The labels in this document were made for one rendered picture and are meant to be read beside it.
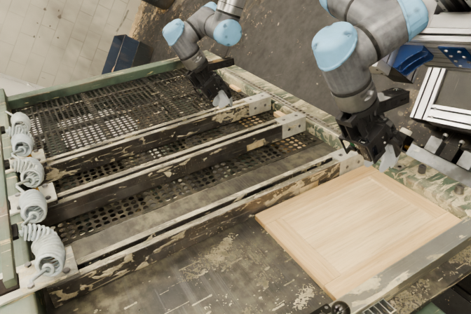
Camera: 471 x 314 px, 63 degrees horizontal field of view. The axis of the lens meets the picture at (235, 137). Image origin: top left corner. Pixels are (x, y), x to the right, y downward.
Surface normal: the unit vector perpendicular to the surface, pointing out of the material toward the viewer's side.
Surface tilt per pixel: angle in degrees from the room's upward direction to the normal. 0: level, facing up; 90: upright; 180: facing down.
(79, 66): 90
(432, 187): 54
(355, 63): 79
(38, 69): 90
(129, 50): 91
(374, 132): 28
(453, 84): 0
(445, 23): 0
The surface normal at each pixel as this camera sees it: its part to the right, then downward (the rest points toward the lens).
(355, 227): -0.06, -0.87
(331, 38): -0.48, -0.67
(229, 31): 0.48, 0.44
